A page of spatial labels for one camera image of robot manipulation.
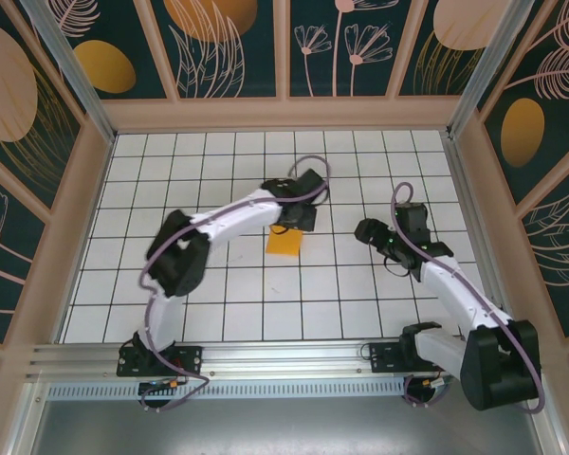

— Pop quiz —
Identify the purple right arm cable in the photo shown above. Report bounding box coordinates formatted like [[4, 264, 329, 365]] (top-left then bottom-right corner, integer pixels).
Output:
[[391, 182, 544, 413]]

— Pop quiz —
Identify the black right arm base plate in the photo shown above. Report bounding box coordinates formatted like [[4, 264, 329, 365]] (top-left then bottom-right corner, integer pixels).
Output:
[[369, 341, 454, 374]]

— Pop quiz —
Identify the orange cloth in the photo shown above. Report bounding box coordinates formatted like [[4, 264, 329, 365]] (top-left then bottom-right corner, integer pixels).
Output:
[[265, 226, 303, 258]]

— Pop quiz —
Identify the grey metal sheet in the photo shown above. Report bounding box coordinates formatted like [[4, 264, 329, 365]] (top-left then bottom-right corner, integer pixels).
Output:
[[26, 373, 554, 455]]

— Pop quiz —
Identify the aluminium frame post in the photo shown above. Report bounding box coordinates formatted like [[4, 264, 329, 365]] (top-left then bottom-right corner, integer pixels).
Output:
[[18, 0, 119, 143], [447, 0, 538, 138]]

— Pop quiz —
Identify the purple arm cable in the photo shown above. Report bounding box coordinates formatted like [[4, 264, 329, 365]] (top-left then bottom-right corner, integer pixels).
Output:
[[391, 182, 544, 413], [139, 155, 333, 413]]

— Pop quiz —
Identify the aluminium mounting rail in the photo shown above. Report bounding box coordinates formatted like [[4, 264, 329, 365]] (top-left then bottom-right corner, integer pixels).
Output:
[[26, 335, 544, 381]]

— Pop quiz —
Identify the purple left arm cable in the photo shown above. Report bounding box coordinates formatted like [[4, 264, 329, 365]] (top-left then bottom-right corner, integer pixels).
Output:
[[139, 155, 333, 413]]

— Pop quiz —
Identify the thin black right gripper cable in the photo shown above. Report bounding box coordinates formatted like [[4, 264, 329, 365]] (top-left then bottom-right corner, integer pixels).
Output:
[[383, 258, 412, 279]]

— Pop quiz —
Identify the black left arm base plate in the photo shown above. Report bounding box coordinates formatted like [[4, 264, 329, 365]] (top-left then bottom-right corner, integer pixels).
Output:
[[117, 344, 204, 378]]

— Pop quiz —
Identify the aluminium table side rail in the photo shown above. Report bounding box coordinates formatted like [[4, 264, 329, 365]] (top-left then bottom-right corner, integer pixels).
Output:
[[443, 132, 512, 337]]

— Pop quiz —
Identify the slotted grey cable duct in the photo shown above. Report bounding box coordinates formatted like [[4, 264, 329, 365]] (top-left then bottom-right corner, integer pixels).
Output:
[[46, 382, 409, 400]]

